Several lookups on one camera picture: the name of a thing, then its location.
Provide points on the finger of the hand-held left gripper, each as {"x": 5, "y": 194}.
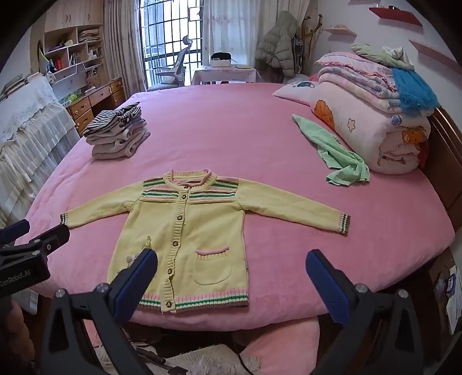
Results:
{"x": 54, "y": 238}
{"x": 16, "y": 229}

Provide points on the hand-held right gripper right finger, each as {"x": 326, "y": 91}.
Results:
{"x": 325, "y": 285}

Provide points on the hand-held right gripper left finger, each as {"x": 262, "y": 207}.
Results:
{"x": 139, "y": 276}

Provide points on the yellow striped knit cardigan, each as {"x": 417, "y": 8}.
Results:
{"x": 202, "y": 223}

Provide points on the stack of folded clothes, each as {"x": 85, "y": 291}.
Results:
{"x": 115, "y": 135}

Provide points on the pink cushion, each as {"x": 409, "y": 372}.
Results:
{"x": 281, "y": 346}

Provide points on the white lace furniture cover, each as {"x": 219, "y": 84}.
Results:
{"x": 32, "y": 137}

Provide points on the white fluffy rug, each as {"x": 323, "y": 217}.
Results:
{"x": 202, "y": 360}

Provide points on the papers on floor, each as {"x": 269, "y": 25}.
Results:
{"x": 451, "y": 299}

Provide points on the light green shirt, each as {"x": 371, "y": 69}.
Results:
{"x": 335, "y": 155}

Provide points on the wooden desk with drawers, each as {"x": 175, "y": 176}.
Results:
{"x": 97, "y": 101}

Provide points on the pile of books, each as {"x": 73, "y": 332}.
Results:
{"x": 16, "y": 84}

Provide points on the wicker basket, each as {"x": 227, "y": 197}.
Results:
{"x": 92, "y": 79}

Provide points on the pink bed blanket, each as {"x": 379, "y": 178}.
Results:
{"x": 252, "y": 126}

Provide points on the pink printed pillow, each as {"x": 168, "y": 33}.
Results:
{"x": 294, "y": 92}

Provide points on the beige patterned curtain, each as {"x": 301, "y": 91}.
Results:
{"x": 121, "y": 43}

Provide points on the folded pink ruffled blanket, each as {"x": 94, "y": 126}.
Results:
{"x": 357, "y": 77}

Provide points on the grey office chair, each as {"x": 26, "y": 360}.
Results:
{"x": 177, "y": 66}

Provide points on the blue fringed cloth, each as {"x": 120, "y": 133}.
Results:
{"x": 413, "y": 90}

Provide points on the table with floral cloth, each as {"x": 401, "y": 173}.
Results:
{"x": 223, "y": 75}

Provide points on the wooden upper cabinet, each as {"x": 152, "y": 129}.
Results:
{"x": 72, "y": 14}

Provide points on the white box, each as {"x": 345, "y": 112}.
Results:
{"x": 220, "y": 63}

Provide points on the window with metal grille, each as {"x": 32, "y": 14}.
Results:
{"x": 162, "y": 32}

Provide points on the black item on box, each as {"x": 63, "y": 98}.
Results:
{"x": 221, "y": 56}

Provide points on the pale green folded cloth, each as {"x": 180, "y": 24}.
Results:
{"x": 375, "y": 54}

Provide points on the grey puffer jacket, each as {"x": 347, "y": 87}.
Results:
{"x": 279, "y": 43}

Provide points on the wooden coat rack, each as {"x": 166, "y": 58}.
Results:
{"x": 310, "y": 36}

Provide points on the white sheer curtain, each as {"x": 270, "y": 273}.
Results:
{"x": 227, "y": 29}

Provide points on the wooden bed frame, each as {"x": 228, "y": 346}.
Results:
{"x": 445, "y": 162}

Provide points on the wooden wall bookshelf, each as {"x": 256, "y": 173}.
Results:
{"x": 72, "y": 54}

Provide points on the long pink wall shelf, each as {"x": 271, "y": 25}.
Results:
{"x": 436, "y": 54}

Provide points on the red wall shelf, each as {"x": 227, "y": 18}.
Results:
{"x": 397, "y": 15}

